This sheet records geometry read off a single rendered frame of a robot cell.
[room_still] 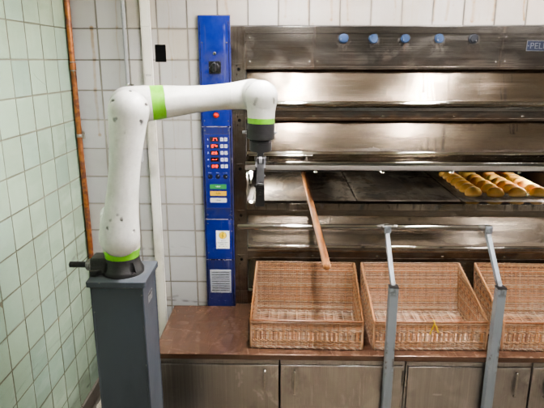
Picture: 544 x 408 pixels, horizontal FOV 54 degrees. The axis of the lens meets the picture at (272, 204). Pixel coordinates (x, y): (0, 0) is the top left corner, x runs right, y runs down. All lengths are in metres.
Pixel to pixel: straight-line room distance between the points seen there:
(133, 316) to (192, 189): 1.14
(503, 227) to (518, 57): 0.90
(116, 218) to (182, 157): 1.24
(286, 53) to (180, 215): 1.04
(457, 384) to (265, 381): 0.93
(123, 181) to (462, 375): 1.88
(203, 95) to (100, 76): 1.20
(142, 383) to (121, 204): 0.72
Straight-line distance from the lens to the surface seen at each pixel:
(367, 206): 2.96
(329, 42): 2.84
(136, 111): 1.66
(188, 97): 1.84
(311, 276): 3.00
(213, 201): 2.91
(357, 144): 2.87
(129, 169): 1.70
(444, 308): 3.16
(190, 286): 3.13
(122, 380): 2.12
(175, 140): 2.90
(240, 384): 2.74
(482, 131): 3.04
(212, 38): 2.81
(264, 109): 1.76
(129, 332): 2.01
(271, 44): 2.83
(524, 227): 3.25
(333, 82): 2.84
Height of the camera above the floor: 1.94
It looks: 15 degrees down
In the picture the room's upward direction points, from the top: straight up
